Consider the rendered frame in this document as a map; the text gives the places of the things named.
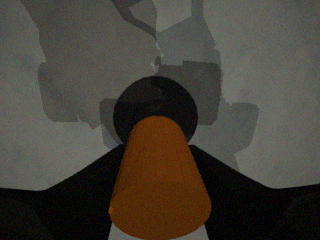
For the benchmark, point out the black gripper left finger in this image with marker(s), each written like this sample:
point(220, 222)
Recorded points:
point(75, 209)

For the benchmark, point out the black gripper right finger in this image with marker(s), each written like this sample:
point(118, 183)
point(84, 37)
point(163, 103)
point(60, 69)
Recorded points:
point(243, 209)

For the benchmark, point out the orange knob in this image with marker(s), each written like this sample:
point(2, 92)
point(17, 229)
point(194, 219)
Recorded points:
point(159, 193)

